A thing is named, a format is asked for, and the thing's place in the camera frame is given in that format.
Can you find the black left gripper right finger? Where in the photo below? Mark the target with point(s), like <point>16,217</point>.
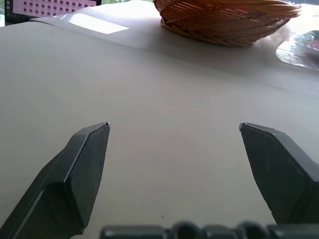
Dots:
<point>276,171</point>

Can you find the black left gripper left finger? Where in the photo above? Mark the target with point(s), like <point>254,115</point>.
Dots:
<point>74,174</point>

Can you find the pink patterned board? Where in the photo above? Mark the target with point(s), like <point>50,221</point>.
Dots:
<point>49,5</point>

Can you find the clear plastic bag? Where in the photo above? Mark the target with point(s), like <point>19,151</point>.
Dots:
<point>300,51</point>

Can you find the brown woven wicker basket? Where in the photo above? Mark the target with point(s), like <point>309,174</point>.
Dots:
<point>224,22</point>

